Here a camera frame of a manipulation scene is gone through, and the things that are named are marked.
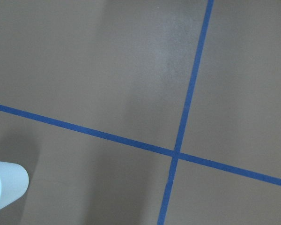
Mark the light blue cup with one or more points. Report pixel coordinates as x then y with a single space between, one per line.
14 181

